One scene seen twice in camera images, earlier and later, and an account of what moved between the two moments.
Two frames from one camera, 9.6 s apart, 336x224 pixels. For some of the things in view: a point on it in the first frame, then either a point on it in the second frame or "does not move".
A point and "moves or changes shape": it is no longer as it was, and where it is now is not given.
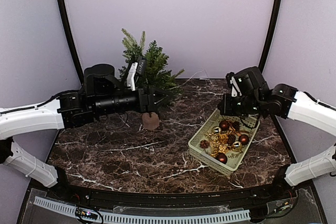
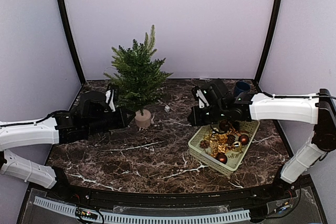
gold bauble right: (237, 146) does not move
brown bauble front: (221, 157) does not move
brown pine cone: (205, 144) does not move
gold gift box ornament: (218, 142) does not move
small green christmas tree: (159, 74) moves or changes shape
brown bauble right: (243, 139) does not move
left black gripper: (147, 105) → (123, 122)
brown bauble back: (223, 125) does not move
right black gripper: (226, 109) → (196, 120)
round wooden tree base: (151, 123) → (143, 120)
